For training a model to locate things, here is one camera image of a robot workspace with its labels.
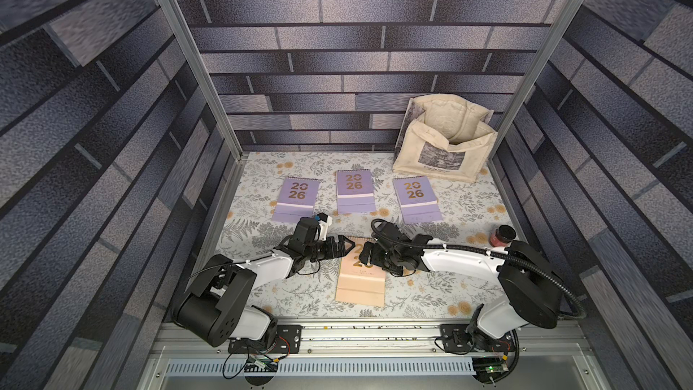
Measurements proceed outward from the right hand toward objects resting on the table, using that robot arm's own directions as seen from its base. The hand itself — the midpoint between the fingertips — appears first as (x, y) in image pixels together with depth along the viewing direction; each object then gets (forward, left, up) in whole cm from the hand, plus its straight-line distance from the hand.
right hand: (366, 260), depth 86 cm
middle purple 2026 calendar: (+29, +4, -2) cm, 30 cm away
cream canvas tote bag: (+51, -34, +8) cm, 62 cm away
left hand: (+4, +6, +3) cm, 8 cm away
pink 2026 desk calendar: (-6, +3, -2) cm, 7 cm away
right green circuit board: (-27, -33, -4) cm, 43 cm away
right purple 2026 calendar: (+25, -20, -2) cm, 33 cm away
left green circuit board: (-28, +29, -3) cm, 41 cm away
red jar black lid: (+8, -46, +3) cm, 46 cm away
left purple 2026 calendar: (+25, +27, -1) cm, 37 cm away
